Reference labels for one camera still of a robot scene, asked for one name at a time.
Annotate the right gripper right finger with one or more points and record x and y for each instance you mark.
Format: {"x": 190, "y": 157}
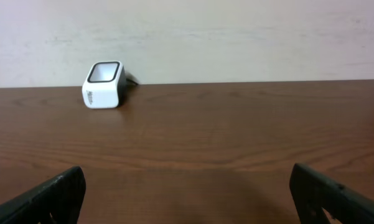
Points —
{"x": 315, "y": 194}

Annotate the white barcode scanner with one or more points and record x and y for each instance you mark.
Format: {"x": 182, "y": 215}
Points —
{"x": 105, "y": 85}

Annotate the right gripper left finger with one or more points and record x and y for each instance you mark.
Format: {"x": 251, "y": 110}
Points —
{"x": 57, "y": 200}

